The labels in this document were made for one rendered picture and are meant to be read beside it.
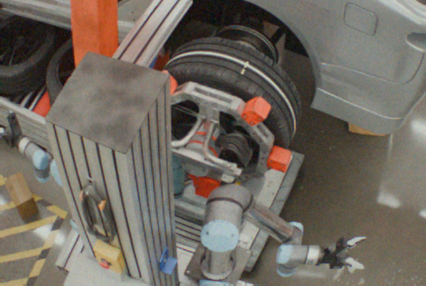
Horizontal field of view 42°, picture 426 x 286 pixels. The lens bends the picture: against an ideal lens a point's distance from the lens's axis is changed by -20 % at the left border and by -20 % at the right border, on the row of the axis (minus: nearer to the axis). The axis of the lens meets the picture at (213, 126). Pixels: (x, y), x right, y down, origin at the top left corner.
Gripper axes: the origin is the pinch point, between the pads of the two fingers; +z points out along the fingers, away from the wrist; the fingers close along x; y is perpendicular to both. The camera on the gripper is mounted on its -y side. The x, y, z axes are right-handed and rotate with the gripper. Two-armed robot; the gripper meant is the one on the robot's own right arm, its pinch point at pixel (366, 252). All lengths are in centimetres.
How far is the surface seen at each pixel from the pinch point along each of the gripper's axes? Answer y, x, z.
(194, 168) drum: 31, -63, -72
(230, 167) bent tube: 16, -52, -57
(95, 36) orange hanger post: -24, -77, -118
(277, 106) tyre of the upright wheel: 6, -80, -41
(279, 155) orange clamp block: 26, -70, -37
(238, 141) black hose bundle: 11, -61, -55
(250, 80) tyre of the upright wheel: -3, -83, -53
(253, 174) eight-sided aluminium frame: 41, -72, -47
